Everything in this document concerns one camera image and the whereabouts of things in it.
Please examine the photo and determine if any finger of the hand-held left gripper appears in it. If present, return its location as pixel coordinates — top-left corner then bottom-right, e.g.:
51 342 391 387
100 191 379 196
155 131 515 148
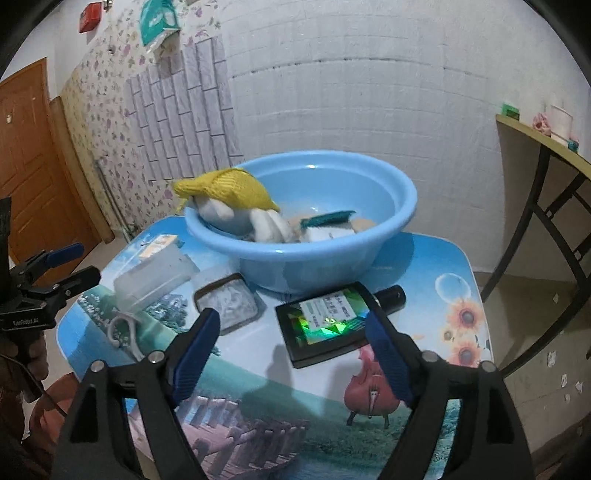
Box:
28 267 101 308
21 244 85 278

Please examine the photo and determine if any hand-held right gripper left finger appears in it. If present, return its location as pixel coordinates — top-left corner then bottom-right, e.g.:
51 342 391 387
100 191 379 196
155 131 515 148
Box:
50 308 221 480

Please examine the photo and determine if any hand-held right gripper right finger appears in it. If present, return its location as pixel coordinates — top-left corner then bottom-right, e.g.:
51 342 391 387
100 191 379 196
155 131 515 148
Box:
365 310 536 480

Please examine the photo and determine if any clear cotton swab bag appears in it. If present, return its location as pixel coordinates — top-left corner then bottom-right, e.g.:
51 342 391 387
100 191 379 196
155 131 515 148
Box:
193 273 266 335

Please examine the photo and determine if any white plastic hook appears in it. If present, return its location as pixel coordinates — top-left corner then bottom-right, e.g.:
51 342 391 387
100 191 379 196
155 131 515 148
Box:
107 310 144 363

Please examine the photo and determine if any clear plastic toothpick box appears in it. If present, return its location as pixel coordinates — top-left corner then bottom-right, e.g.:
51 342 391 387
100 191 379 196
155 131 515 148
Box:
113 244 197 312

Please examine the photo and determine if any white yellow tissue pack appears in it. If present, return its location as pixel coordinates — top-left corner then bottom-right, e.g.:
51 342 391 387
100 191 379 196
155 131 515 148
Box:
141 234 181 261

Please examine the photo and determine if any blue plastic basin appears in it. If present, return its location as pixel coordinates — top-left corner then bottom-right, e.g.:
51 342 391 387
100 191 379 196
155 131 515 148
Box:
185 150 419 294

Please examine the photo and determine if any person's left hand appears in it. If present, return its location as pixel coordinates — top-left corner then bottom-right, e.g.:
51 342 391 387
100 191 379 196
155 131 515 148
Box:
8 330 51 403

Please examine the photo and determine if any wooden door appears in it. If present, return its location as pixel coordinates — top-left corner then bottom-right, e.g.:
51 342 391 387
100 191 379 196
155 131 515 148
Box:
0 58 102 266

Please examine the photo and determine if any red plastic stool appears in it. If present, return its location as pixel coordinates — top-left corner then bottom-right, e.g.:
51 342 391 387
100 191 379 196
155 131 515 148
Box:
39 373 81 446

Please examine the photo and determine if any red alarm box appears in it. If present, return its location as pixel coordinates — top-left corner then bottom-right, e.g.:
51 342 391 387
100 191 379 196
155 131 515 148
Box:
78 2 102 34

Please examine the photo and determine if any green tissue pack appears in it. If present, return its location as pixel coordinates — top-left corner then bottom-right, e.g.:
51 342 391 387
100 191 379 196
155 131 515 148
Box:
140 0 182 47

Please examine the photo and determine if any wooden side desk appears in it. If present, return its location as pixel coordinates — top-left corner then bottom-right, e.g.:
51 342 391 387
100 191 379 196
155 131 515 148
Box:
496 114 591 377

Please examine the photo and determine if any white cup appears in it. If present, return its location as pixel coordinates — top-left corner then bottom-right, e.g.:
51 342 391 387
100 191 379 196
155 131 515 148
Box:
547 105 573 145

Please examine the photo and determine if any black cable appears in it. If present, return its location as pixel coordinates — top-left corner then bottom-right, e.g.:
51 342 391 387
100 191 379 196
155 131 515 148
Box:
0 353 70 416

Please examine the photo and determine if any grey brick wall sticker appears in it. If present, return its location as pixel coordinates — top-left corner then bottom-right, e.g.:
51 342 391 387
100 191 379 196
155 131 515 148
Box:
124 34 243 181

